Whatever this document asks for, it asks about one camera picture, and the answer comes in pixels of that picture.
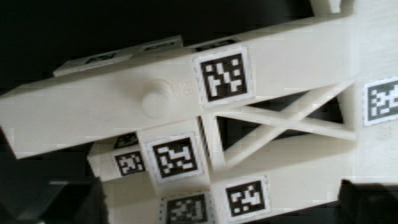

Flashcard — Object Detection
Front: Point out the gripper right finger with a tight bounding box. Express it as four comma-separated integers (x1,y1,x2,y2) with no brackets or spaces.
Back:
337,179,398,224

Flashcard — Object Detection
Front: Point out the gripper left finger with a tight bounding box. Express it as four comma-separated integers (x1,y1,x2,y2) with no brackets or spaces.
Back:
16,178,106,224

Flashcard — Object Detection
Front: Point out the white chair back frame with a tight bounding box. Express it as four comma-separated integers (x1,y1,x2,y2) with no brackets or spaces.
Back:
0,0,398,224

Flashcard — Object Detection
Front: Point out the white chair leg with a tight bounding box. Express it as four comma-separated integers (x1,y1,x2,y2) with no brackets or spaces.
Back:
87,133,145,182
158,192,213,224
53,36,183,77

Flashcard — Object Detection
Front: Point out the white chair seat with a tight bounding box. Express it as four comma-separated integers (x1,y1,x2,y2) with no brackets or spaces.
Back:
137,119,211,206

